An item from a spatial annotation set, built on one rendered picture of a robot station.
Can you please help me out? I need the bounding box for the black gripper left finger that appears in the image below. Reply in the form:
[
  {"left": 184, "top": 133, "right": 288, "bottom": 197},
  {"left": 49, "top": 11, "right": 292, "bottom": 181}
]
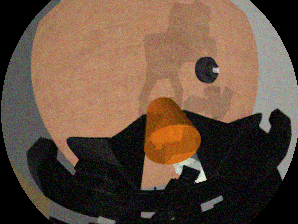
[{"left": 67, "top": 115, "right": 146, "bottom": 190}]

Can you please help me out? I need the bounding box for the orange knob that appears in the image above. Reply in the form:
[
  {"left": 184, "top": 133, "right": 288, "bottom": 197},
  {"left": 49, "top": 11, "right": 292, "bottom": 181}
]
[{"left": 144, "top": 97, "right": 201, "bottom": 165}]

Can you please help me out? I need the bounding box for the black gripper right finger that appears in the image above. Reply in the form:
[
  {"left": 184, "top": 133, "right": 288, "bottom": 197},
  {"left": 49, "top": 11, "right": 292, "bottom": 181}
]
[{"left": 182, "top": 111, "right": 262, "bottom": 180}]

